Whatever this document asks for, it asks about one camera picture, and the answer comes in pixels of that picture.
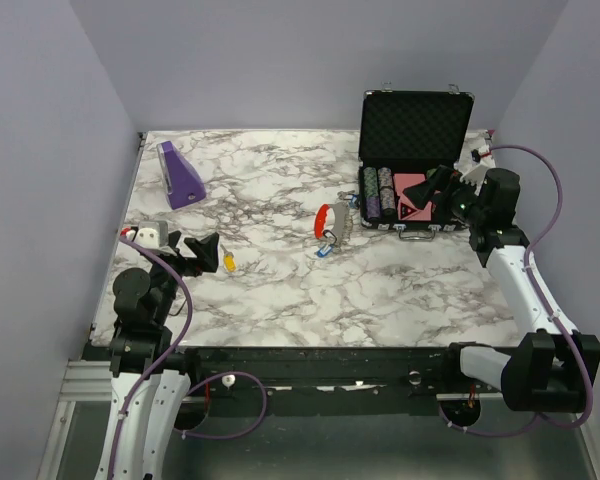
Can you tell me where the pink playing card deck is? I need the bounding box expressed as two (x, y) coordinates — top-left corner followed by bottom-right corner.
(393, 173), (432, 222)

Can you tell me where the blue key tag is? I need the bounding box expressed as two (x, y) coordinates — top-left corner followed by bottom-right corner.
(316, 244), (334, 258)

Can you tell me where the black poker chip case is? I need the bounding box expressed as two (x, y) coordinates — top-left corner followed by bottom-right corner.
(358, 88), (474, 240)

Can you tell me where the purple wedge-shaped box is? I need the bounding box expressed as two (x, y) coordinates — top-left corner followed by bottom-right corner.
(157, 141), (206, 210)

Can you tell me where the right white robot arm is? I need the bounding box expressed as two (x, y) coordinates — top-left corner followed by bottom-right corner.
(403, 167), (600, 416)

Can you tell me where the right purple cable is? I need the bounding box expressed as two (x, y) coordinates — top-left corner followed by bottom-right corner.
(437, 144), (599, 437)

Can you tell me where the red keyring with keys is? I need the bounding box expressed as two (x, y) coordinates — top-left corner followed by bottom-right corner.
(313, 202), (353, 247)

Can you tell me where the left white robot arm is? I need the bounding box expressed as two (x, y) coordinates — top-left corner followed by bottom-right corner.
(95, 225), (219, 479)

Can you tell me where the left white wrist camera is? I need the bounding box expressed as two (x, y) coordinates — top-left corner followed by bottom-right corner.
(121, 220), (169, 251)

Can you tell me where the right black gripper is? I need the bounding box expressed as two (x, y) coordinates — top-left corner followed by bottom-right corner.
(404, 164), (487, 227)

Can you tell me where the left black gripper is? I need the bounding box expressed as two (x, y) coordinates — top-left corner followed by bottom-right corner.
(149, 230), (220, 324)

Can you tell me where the yellow tagged key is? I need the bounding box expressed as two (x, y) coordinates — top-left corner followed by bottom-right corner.
(220, 244), (237, 273)

